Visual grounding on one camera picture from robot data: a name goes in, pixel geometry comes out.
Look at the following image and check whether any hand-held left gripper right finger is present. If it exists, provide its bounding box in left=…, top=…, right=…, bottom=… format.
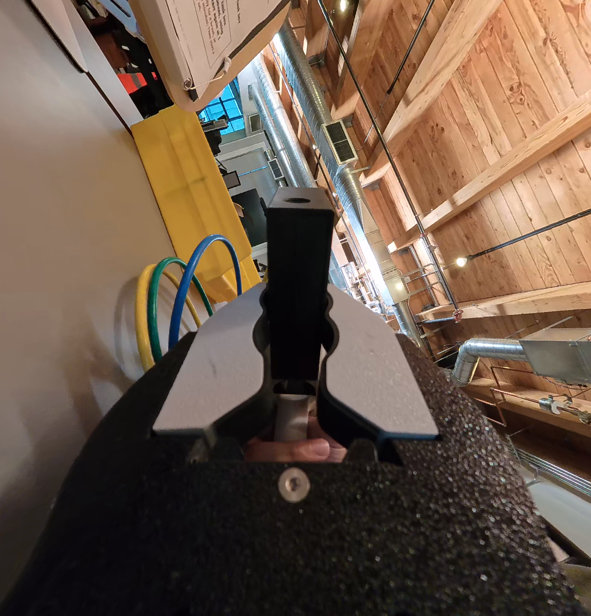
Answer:
left=317, top=285, right=441, bottom=447

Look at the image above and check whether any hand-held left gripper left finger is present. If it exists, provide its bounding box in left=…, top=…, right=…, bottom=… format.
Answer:
left=152, top=284, right=277, bottom=438

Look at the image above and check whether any blue ethernet cable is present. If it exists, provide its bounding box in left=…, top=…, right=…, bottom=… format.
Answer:
left=168, top=234, right=242, bottom=352

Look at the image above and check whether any green ethernet cable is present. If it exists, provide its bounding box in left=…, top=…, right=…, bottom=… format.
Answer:
left=147, top=257, right=214, bottom=362

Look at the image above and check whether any yellow ethernet cable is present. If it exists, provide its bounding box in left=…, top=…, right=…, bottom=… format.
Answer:
left=134, top=264, right=202, bottom=372

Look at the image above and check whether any yellow plastic bin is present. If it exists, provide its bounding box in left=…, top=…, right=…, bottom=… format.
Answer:
left=131, top=103, right=270, bottom=304

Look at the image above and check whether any person's left hand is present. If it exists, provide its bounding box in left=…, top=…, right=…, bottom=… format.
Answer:
left=244, top=426, right=347, bottom=464

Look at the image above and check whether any black computer monitor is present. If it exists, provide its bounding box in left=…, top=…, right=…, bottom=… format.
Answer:
left=229, top=188, right=268, bottom=244

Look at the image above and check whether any white vent grille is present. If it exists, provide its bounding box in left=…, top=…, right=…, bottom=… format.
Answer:
left=321, top=120, right=360, bottom=165

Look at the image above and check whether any printed instruction sheet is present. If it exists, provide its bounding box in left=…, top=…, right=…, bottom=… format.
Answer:
left=162, top=0, right=291, bottom=92

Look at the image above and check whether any grey metal elbow duct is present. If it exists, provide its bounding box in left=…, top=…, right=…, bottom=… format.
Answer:
left=451, top=327, right=591, bottom=388

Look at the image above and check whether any silver ventilation duct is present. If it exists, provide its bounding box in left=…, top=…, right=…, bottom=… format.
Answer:
left=275, top=19, right=424, bottom=349
left=249, top=60, right=306, bottom=189

